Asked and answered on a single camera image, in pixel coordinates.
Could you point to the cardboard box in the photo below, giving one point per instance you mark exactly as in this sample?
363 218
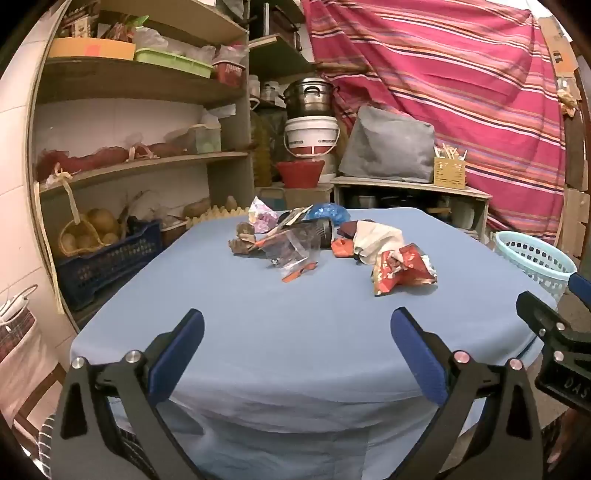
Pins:
295 196

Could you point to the pink crumpled wrapper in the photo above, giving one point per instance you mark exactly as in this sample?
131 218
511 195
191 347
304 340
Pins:
263 217

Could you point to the yellow egg carton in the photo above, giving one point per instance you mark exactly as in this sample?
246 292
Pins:
212 218

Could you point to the white crumpled cloth wrapper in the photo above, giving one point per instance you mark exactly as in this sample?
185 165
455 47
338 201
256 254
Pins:
374 240

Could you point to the red striped cloth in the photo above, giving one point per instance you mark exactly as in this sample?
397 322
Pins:
438 83

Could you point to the red snack packet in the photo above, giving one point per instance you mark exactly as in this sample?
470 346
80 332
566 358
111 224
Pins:
406 272

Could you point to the dark blue plastic crate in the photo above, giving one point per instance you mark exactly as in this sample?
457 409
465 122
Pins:
106 272

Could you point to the orange plastic tray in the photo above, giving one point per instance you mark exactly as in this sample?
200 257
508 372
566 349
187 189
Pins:
92 48

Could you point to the grey cushion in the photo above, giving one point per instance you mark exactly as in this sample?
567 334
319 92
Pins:
388 147

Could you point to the small potato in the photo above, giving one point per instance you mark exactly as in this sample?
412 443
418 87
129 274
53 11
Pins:
231 203

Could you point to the clear plastic bag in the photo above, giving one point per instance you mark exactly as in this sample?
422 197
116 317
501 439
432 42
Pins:
286 247

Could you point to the wooden shelf unit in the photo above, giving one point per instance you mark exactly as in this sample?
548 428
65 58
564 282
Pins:
138 81

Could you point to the orange plastic strip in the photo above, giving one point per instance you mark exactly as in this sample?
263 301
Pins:
295 274

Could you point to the orange wrapper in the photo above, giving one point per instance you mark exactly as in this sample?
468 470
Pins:
342 248

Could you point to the blue plastic bag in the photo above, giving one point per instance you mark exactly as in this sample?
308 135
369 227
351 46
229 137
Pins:
328 213

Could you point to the crumpled brown paper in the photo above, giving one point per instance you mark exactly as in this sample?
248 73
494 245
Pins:
242 240

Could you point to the black striped wrapper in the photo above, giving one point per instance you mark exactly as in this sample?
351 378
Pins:
291 218

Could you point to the red mesh bag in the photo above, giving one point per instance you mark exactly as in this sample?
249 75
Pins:
92 159

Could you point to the yellow oil bottle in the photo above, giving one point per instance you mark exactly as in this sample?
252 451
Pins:
263 147

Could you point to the white tote bag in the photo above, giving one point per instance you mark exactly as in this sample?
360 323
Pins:
23 350

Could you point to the white bucket red label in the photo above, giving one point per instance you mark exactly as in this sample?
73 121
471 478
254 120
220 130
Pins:
311 136

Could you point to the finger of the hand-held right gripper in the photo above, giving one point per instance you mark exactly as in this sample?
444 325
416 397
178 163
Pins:
549 325
581 288

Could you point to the large potato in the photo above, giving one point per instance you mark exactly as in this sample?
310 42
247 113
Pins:
197 207

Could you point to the large steel stockpot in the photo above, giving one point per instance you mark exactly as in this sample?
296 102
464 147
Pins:
309 99

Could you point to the yellow wooden stick holder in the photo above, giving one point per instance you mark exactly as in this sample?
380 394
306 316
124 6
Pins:
450 174

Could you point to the small red basket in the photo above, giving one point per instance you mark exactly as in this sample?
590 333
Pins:
228 73

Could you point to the light blue plastic basket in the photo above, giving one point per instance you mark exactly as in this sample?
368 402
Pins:
531 258

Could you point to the red plastic basin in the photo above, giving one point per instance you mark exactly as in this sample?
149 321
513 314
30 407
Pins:
300 174

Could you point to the person's right hand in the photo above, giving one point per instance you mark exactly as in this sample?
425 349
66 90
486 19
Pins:
563 438

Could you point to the clear plastic container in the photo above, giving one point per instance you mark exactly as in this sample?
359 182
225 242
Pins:
205 138

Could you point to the green plastic tray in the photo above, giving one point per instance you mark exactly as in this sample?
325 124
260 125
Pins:
171 59

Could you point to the low wooden cabinet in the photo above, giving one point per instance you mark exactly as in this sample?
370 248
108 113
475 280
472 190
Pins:
406 187

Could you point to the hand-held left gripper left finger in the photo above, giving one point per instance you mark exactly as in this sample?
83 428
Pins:
182 341

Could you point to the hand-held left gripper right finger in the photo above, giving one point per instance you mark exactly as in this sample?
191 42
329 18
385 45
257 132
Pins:
415 350

